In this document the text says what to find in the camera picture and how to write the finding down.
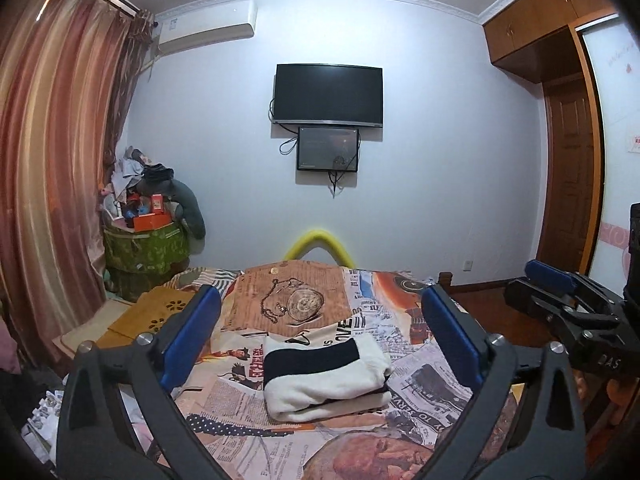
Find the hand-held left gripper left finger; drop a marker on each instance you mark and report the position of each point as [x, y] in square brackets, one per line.
[192, 335]

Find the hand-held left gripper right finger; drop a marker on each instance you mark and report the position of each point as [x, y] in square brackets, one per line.
[450, 340]

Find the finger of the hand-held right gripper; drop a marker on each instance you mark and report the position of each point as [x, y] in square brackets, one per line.
[522, 297]
[550, 272]

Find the white navy striped sweater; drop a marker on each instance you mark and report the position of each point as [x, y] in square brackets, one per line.
[320, 385]

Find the pile of clothes and papers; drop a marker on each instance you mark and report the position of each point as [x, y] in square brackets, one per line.
[135, 175]

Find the yellow lap desk board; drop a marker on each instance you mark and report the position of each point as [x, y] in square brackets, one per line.
[145, 310]

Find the green storage box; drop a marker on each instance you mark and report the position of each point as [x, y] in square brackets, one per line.
[150, 250]
[145, 285]

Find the brown wooden door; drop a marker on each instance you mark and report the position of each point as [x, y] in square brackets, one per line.
[570, 185]

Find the brown cardboard sheet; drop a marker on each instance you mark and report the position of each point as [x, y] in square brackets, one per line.
[82, 335]

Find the orange box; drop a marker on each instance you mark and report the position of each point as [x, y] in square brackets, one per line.
[150, 221]

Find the yellow foam tube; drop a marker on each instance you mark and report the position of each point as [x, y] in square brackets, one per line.
[320, 235]

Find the white printed cloth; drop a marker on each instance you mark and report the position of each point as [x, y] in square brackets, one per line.
[45, 425]

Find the dusty pink cloth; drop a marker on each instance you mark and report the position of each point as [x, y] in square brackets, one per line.
[10, 347]

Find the striped orange curtain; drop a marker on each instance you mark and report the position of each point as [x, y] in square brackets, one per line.
[50, 160]

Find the wooden wardrobe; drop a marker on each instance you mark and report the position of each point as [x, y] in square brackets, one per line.
[530, 35]

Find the white air conditioner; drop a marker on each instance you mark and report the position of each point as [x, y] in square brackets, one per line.
[210, 30]

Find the wooden bed post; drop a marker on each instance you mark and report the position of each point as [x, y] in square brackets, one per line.
[445, 279]

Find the white wall outlet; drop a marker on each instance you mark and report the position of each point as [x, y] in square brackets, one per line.
[468, 265]

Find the small black wall monitor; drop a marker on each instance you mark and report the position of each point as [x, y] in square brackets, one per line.
[327, 149]

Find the black wall television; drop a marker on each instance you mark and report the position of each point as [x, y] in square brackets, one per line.
[327, 92]

